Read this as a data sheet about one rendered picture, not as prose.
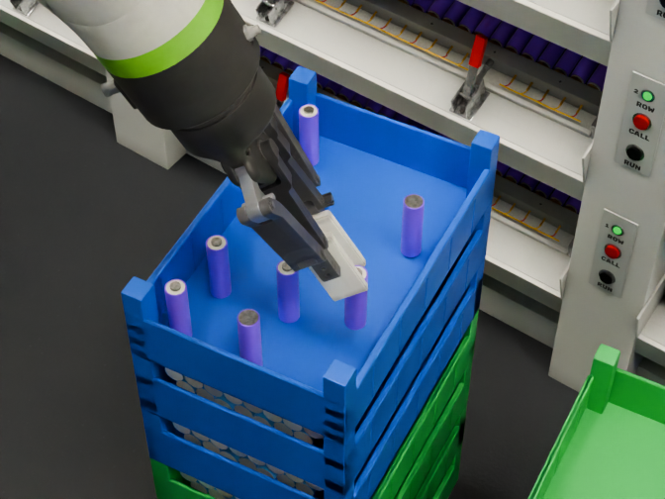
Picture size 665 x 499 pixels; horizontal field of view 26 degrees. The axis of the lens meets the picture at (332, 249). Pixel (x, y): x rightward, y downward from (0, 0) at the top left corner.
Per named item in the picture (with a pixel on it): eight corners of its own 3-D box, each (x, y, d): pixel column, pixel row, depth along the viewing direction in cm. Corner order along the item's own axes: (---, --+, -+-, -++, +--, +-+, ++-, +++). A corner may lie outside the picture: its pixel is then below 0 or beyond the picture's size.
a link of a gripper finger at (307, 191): (220, 143, 102) (219, 128, 103) (289, 224, 111) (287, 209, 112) (269, 125, 101) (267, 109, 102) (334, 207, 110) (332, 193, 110)
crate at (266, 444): (345, 499, 120) (345, 446, 114) (139, 407, 126) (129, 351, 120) (487, 255, 137) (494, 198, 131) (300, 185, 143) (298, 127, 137)
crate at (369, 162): (345, 446, 114) (346, 386, 108) (129, 351, 120) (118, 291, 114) (494, 198, 131) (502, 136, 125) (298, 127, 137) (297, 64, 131)
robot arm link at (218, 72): (236, 41, 89) (235, -51, 95) (73, 106, 92) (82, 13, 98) (280, 104, 93) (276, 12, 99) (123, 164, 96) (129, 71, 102)
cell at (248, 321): (232, 321, 113) (237, 369, 118) (252, 330, 113) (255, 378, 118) (243, 305, 114) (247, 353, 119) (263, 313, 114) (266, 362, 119)
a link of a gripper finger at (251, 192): (247, 122, 99) (244, 173, 95) (281, 173, 103) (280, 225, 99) (217, 134, 100) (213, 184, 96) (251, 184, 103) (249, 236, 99)
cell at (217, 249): (225, 302, 123) (220, 251, 118) (206, 294, 123) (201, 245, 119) (236, 287, 124) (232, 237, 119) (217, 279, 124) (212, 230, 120)
